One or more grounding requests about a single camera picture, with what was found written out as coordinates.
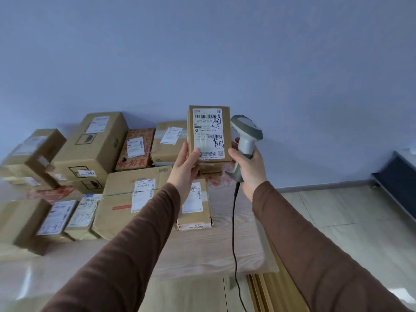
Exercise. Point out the person's right hand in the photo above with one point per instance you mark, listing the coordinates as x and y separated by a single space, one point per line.
253 173

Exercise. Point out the person's left hand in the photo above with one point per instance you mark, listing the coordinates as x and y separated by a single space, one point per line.
182 173

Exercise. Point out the person's right thumb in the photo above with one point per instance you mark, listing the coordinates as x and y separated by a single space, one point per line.
235 156

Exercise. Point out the person's left thumb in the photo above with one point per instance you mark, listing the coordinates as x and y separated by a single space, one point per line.
195 155

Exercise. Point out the small labelled cardboard box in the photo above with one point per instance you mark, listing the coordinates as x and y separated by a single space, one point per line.
208 136

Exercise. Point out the grey handheld barcode scanner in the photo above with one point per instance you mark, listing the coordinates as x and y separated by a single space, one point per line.
247 129

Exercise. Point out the person's left forearm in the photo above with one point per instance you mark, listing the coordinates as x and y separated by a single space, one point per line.
130 250

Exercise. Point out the person's right forearm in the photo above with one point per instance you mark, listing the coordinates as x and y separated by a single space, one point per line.
312 253

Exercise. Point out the pile of cardboard parcels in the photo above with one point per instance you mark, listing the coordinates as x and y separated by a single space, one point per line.
91 178

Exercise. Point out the dark blue bench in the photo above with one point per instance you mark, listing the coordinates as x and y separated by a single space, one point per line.
398 185

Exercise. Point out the wooden table frame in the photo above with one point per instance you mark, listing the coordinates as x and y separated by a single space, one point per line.
263 294

